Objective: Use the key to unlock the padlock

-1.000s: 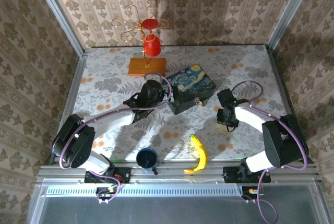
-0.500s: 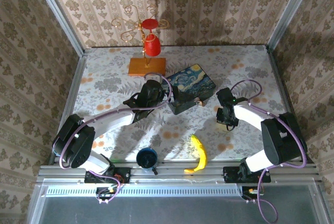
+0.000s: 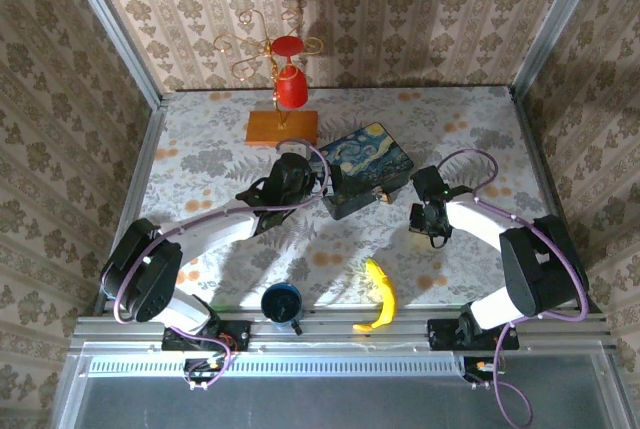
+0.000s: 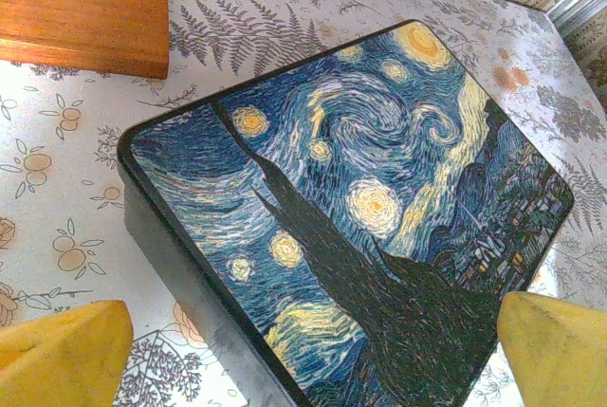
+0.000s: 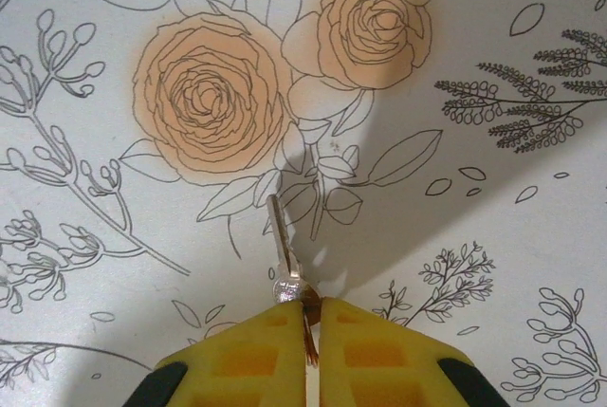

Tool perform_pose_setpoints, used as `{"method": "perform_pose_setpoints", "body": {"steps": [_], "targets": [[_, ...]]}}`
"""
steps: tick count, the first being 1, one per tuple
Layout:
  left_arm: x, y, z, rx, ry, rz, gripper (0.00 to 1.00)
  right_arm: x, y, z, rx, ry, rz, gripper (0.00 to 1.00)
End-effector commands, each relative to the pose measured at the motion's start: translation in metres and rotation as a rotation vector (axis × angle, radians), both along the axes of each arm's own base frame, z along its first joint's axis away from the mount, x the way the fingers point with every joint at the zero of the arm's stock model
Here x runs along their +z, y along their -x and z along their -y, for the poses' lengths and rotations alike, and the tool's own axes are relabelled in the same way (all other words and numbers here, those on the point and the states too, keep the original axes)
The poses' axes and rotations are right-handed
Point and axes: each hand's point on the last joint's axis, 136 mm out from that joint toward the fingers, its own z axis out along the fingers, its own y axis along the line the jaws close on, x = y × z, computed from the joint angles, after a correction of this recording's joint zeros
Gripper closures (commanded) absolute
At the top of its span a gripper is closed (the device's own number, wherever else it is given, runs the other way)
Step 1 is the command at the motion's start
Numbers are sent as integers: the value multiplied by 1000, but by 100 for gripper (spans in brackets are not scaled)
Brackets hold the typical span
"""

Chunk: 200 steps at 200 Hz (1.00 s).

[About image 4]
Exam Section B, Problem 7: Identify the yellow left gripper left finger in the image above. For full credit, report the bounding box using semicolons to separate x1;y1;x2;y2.
0;300;135;407

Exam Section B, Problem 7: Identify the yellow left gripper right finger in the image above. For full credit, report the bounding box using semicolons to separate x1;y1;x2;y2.
498;291;607;407

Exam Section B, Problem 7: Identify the starry night painted tin box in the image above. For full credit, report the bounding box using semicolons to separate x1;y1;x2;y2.
117;19;576;407

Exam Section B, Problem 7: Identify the gold rack with wooden base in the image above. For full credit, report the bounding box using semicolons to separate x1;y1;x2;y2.
0;0;170;81

